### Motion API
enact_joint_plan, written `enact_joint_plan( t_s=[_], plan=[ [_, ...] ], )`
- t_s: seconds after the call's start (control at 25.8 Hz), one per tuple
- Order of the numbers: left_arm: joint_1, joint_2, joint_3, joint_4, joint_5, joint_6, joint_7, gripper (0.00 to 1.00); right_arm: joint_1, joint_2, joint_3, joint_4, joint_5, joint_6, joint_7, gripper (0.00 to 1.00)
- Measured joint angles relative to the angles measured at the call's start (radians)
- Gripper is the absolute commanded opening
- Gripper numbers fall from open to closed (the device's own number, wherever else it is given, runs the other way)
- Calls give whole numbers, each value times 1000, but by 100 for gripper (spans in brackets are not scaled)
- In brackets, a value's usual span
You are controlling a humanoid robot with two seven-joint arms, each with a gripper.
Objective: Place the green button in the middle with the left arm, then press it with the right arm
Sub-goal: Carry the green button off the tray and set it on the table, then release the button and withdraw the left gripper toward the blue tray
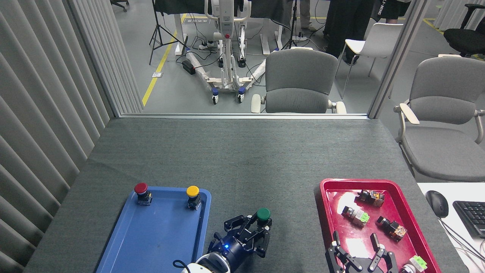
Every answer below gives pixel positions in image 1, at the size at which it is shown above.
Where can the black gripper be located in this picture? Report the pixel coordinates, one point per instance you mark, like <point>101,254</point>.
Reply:
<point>233,252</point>
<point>360,267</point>

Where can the green push button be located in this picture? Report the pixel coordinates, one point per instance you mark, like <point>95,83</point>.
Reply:
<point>263,214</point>

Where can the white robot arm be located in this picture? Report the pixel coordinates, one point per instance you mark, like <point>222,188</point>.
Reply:
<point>204,267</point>

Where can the red push button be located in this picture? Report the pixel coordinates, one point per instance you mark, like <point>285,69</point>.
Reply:
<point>141,188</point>

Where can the white power strip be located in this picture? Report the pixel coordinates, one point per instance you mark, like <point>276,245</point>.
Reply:
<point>206,46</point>

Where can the grey switch with green cap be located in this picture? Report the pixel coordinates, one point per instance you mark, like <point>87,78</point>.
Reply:
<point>356,216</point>

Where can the black tripod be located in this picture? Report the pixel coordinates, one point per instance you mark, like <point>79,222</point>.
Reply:
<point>292,26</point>
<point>157,30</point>

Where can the white plastic chair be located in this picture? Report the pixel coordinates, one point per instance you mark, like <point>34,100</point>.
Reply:
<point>379,40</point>

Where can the yellow push button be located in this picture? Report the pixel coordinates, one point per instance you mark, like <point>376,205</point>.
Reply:
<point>193,191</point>

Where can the red plastic tray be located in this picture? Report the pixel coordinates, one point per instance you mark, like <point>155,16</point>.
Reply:
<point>394,246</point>

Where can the desk with black cloth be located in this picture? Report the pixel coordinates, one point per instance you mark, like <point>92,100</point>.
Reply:
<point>265,9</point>

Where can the black computer mouse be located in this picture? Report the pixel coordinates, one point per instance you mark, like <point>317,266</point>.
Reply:
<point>437,203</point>

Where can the white desk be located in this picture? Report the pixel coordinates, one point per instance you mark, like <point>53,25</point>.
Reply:
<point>454,261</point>

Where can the blue plastic tray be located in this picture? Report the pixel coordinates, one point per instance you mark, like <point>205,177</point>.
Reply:
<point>159,235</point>

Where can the black orange switch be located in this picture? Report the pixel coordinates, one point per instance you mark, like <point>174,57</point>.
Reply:
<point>392,228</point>
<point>369,197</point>

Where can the silver post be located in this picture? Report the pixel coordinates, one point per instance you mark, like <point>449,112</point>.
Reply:
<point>398,57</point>

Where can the white stand on wheels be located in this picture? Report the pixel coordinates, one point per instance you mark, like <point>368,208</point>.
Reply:
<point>226,57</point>

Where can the white switch with green cap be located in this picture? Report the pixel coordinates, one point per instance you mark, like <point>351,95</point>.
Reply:
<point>415,263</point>

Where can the person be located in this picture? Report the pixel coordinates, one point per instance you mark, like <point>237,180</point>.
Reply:
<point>346,22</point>
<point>307,15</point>

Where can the black office chair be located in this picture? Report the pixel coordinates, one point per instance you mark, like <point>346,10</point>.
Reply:
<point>120,3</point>
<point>464,38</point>

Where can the grey slatted partition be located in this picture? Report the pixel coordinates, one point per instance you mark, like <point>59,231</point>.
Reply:
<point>49,113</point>

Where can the black keyboard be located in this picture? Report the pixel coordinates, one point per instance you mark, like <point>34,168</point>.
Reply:
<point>471,218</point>

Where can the grey chair with cream armrests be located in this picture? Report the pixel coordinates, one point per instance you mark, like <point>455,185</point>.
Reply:
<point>443,144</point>
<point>299,76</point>

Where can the black power adapter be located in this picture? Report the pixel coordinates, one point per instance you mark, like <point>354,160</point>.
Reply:
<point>188,67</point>

